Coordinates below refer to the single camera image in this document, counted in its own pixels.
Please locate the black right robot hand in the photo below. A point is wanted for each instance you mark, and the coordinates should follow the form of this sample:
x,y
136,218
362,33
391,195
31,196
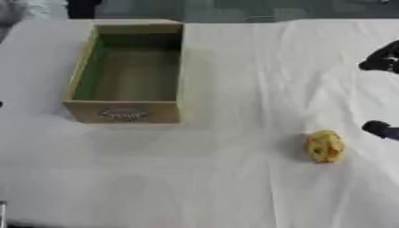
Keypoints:
x,y
383,59

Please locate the tan cardboard box green inside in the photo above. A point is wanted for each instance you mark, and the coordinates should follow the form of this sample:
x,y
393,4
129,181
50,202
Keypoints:
x,y
130,112

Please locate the yellow toy fruit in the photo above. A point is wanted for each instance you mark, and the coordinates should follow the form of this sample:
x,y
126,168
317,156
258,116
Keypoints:
x,y
325,146

